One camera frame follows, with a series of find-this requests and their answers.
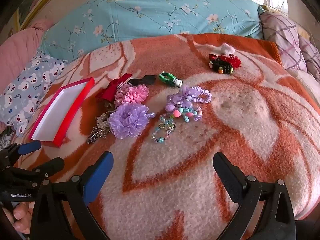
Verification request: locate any blue floral quilt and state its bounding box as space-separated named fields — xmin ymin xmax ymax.
xmin=41 ymin=0 xmax=265 ymax=63

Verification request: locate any white pompom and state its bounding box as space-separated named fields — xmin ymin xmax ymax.
xmin=220 ymin=43 xmax=237 ymax=55

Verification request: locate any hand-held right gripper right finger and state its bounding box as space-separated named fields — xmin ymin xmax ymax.
xmin=212 ymin=151 xmax=297 ymax=240

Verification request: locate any pink quilt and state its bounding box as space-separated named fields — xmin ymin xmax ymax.
xmin=0 ymin=20 xmax=54 ymax=88

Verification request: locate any pink flower hair tie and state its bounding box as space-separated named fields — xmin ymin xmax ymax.
xmin=114 ymin=84 xmax=150 ymax=105

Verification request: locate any person's left hand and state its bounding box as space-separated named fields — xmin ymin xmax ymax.
xmin=10 ymin=202 xmax=35 ymax=235

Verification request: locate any green hair clip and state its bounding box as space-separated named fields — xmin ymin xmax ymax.
xmin=159 ymin=71 xmax=183 ymax=88

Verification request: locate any red bow hair clip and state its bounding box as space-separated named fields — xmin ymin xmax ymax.
xmin=96 ymin=73 xmax=133 ymax=105

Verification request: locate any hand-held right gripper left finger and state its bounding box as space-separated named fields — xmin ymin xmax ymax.
xmin=30 ymin=151 xmax=114 ymax=240

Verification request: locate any red ruffled hair clip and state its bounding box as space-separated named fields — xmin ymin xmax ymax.
xmin=225 ymin=53 xmax=242 ymax=68

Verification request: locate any gold picture frame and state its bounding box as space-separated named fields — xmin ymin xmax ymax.
xmin=12 ymin=0 xmax=75 ymax=32

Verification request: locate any orange and white blanket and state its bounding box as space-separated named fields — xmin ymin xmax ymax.
xmin=25 ymin=33 xmax=320 ymax=240

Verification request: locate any red shallow box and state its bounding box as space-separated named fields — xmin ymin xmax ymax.
xmin=28 ymin=77 xmax=96 ymax=147

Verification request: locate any black hair clip with ornaments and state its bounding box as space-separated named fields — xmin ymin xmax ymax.
xmin=209 ymin=54 xmax=235 ymax=75

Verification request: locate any purple flower hair tie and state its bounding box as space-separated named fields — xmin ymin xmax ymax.
xmin=108 ymin=104 xmax=156 ymax=140

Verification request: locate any bear print pillow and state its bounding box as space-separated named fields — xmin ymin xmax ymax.
xmin=0 ymin=52 xmax=65 ymax=137

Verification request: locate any colourful bead bracelet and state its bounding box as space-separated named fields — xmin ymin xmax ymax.
xmin=172 ymin=106 xmax=203 ymax=123

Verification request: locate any black comb hair clip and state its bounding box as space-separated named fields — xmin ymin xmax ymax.
xmin=129 ymin=75 xmax=157 ymax=87

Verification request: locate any grey floral cloth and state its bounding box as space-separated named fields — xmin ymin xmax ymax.
xmin=0 ymin=127 xmax=16 ymax=151

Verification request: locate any purple bow scrunchie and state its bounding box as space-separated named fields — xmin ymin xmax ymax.
xmin=165 ymin=86 xmax=212 ymax=112

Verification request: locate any clear blue bead bracelet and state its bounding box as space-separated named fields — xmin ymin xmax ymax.
xmin=151 ymin=114 xmax=177 ymax=144

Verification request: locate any purple plaid pillow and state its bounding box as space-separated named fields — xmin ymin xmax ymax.
xmin=260 ymin=11 xmax=320 ymax=80

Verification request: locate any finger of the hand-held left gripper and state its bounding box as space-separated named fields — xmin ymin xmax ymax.
xmin=0 ymin=140 xmax=42 ymax=167
xmin=10 ymin=156 xmax=65 ymax=182

